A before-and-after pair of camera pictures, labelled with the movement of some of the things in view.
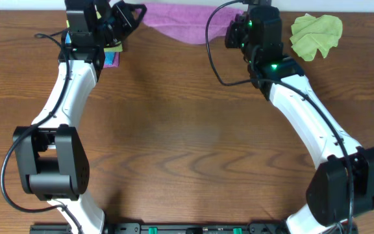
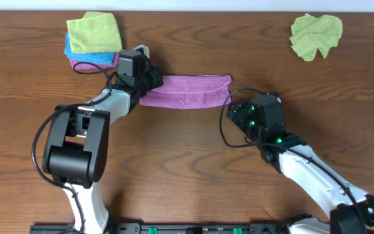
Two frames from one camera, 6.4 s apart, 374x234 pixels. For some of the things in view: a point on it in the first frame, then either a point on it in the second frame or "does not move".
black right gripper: [234, 28] -> [242, 110]
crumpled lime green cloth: [309, 34] does not move
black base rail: [167, 228] does not move
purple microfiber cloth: [187, 23] -> [189, 91]
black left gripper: [123, 10] -> [158, 81]
